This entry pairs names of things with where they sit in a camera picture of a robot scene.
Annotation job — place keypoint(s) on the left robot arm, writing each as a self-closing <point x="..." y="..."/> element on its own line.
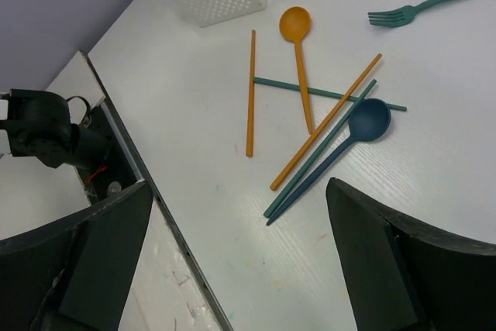
<point x="38" y="124"/>

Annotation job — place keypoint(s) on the orange chopstick middle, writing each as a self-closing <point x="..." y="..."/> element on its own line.
<point x="322" y="126"/>

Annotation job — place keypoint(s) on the teal chopstick beside spoon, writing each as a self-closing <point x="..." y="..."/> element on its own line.
<point x="315" y="155"/>

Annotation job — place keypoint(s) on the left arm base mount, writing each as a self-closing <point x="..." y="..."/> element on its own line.
<point x="116" y="173"/>

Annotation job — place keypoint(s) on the orange plastic spoon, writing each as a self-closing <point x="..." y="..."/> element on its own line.
<point x="294" y="25"/>

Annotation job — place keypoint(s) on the orange chopstick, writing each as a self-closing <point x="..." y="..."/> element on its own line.
<point x="251" y="98"/>
<point x="322" y="126"/>

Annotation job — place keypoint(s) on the teal chopstick crossing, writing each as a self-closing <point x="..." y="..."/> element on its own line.
<point x="313" y="91"/>

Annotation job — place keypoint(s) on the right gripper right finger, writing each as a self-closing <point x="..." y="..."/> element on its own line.
<point x="404" y="274"/>

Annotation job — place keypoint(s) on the teal fork upper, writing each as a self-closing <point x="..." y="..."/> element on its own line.
<point x="401" y="16"/>

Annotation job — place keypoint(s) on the blue plastic spoon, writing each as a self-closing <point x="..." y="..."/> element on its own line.
<point x="367" y="122"/>

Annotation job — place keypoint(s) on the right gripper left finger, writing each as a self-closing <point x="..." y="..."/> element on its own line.
<point x="75" y="273"/>

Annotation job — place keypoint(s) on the orange chopstick left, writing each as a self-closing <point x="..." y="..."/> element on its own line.
<point x="251" y="98"/>

